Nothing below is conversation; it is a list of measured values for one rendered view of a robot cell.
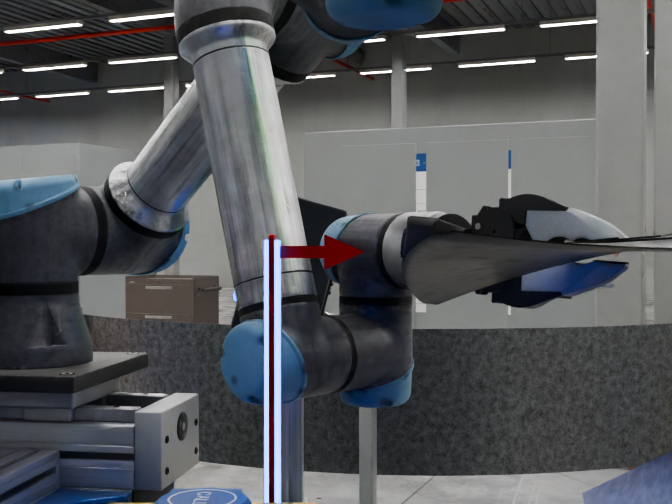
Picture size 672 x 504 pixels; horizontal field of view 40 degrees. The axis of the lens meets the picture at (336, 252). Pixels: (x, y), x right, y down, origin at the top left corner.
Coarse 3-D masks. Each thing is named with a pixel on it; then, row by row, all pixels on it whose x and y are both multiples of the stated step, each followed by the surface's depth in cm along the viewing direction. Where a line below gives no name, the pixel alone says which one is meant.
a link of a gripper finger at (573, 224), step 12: (528, 216) 75; (540, 216) 74; (552, 216) 73; (564, 216) 72; (576, 216) 71; (588, 216) 71; (528, 228) 75; (540, 228) 74; (552, 228) 73; (564, 228) 72; (576, 228) 71; (588, 228) 70; (600, 228) 70; (612, 228) 70; (552, 240) 73; (576, 240) 71
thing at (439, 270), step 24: (432, 240) 54; (456, 240) 54; (480, 240) 54; (504, 240) 54; (528, 240) 54; (600, 240) 62; (624, 240) 61; (648, 240) 61; (408, 264) 62; (432, 264) 62; (456, 264) 63; (480, 264) 64; (504, 264) 65; (528, 264) 67; (552, 264) 69; (432, 288) 70; (456, 288) 72; (480, 288) 74
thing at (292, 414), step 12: (288, 408) 115; (300, 408) 114; (288, 420) 115; (300, 420) 114; (288, 432) 115; (300, 432) 114; (288, 444) 115; (300, 444) 114; (288, 456) 115; (300, 456) 114; (288, 468) 115; (300, 468) 114; (288, 480) 115; (300, 480) 114; (288, 492) 115; (300, 492) 114
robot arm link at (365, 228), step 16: (336, 224) 96; (352, 224) 93; (368, 224) 91; (384, 224) 89; (352, 240) 92; (368, 240) 90; (368, 256) 90; (336, 272) 95; (352, 272) 92; (368, 272) 91; (384, 272) 89; (352, 288) 92; (368, 288) 91; (384, 288) 91; (400, 288) 90
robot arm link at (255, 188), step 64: (192, 0) 87; (256, 0) 88; (192, 64) 89; (256, 64) 87; (256, 128) 85; (256, 192) 84; (256, 256) 83; (256, 320) 82; (320, 320) 85; (256, 384) 80; (320, 384) 84
